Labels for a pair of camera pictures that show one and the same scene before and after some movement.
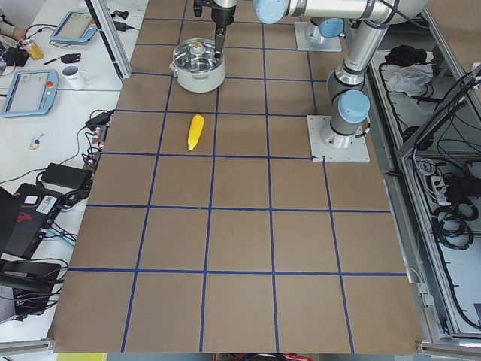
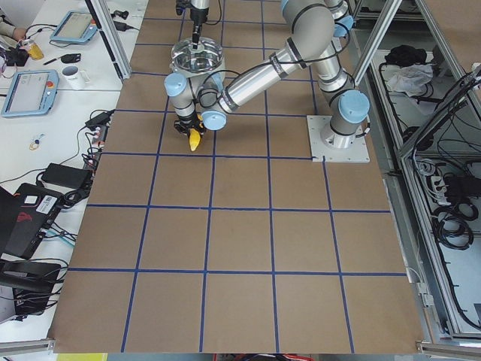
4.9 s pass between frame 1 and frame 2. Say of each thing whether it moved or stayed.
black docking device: stayed
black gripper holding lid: moved
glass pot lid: stayed
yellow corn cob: stayed
